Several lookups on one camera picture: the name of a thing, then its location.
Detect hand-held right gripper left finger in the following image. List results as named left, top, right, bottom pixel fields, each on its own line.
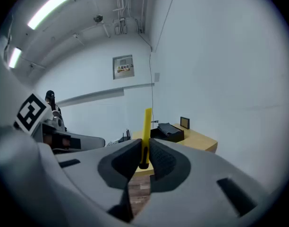
left=55, top=138, right=143, bottom=223

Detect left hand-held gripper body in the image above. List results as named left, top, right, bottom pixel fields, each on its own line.
left=13, top=92, right=82, bottom=155

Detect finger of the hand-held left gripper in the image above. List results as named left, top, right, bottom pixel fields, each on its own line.
left=66, top=132, right=106, bottom=150

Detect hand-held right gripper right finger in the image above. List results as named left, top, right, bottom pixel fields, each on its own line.
left=135, top=138, right=277, bottom=227

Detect black box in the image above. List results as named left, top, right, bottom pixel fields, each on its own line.
left=150, top=123, right=185, bottom=143

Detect yellow stick with black tip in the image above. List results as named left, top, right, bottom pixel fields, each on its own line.
left=138, top=107, right=153, bottom=170

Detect black router with antennas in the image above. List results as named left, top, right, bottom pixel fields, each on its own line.
left=118, top=128, right=132, bottom=143

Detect light wooden table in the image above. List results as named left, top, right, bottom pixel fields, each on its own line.
left=132, top=123, right=218, bottom=177

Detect dark grey folded cloth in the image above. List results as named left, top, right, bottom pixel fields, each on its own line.
left=157, top=122, right=178, bottom=137

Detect short ceiling light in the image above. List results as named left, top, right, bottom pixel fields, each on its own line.
left=8, top=47, right=22, bottom=69

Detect long ceiling light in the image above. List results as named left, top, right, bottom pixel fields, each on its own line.
left=27, top=0, right=76, bottom=30

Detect white ceiling pipes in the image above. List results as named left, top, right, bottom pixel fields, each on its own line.
left=112, top=0, right=146, bottom=35

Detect grey horizontal wall trim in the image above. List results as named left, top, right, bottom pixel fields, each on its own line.
left=56, top=83, right=155, bottom=107

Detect black picture frame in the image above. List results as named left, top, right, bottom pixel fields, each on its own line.
left=179, top=116, right=190, bottom=130

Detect grey electrical wall panel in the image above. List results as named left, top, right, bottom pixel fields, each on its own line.
left=112, top=54, right=135, bottom=80

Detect grey wall cable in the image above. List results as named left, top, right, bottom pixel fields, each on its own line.
left=137, top=31, right=155, bottom=124

